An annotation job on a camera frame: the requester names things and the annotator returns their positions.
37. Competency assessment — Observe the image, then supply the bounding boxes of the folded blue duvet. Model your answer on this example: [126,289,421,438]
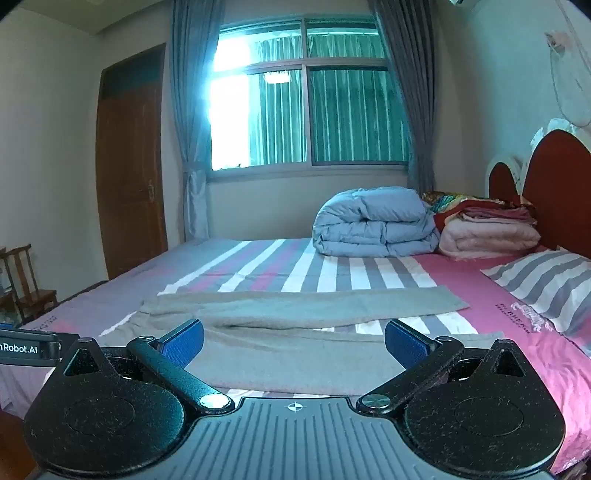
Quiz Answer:
[312,187,441,258]

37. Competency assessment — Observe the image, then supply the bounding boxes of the folded red patterned blanket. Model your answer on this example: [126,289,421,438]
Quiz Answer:
[421,191,539,227]

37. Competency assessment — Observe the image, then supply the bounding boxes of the grey pants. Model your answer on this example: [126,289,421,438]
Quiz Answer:
[99,285,505,398]

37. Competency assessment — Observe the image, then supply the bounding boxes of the red white headboard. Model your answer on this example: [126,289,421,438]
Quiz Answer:
[488,119,591,261]

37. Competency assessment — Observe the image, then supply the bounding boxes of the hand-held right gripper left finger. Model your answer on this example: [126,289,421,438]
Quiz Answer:
[58,318,235,414]

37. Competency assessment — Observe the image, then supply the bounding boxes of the grey blue curtain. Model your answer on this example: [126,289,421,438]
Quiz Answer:
[369,0,438,195]
[171,0,227,241]

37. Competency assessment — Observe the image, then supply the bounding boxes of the sliding glass window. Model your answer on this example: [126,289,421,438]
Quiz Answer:
[210,16,413,172]

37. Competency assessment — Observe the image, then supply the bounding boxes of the folded pink quilt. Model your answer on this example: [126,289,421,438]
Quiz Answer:
[436,216,542,258]

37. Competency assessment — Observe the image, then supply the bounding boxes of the striped grey white pillow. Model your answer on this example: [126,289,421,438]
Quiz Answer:
[480,249,591,358]

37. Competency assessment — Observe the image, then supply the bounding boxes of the dark wooden chair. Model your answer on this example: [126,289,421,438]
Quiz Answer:
[0,244,59,324]

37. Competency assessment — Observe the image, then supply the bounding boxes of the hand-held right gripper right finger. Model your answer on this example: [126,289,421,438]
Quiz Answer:
[356,318,533,414]

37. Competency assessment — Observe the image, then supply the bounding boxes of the brown wooden door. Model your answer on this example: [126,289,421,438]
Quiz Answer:
[95,43,170,281]

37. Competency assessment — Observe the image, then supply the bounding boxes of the striped pink bed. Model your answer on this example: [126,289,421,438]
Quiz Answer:
[0,237,591,476]

